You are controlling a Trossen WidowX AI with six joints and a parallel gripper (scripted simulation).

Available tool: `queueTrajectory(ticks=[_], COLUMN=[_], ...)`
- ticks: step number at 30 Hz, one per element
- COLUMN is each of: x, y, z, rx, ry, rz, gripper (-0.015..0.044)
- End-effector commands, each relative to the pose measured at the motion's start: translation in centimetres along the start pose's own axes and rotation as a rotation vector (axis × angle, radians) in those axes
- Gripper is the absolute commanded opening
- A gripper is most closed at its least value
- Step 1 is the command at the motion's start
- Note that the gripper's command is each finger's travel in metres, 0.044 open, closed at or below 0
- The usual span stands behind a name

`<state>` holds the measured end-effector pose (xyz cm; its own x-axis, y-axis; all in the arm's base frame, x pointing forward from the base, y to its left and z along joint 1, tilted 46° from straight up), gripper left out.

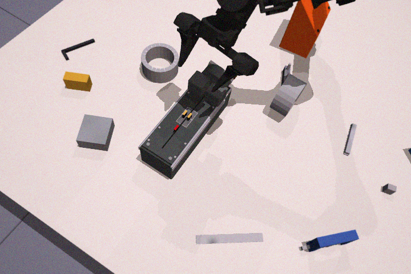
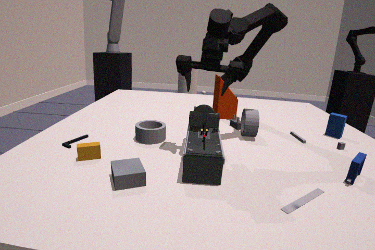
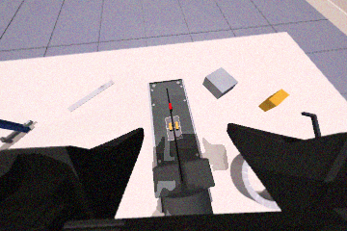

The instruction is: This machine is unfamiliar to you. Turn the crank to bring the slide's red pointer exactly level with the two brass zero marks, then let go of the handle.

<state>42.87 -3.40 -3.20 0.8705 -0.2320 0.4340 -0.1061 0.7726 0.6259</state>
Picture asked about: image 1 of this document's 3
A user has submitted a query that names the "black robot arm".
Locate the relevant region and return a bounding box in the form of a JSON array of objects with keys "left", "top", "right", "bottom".
[{"left": 196, "top": 0, "right": 356, "bottom": 48}]

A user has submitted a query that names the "black l-shaped bar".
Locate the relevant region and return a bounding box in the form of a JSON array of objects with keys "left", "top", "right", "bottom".
[{"left": 61, "top": 39, "right": 95, "bottom": 61}]

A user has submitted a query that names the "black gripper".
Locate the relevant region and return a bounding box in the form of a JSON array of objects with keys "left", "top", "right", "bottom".
[{"left": 174, "top": 8, "right": 259, "bottom": 92}]

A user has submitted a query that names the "grey hollow cylinder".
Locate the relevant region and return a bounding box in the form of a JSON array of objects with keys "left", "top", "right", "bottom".
[
  {"left": 270, "top": 74, "right": 307, "bottom": 116},
  {"left": 141, "top": 43, "right": 179, "bottom": 83}
]

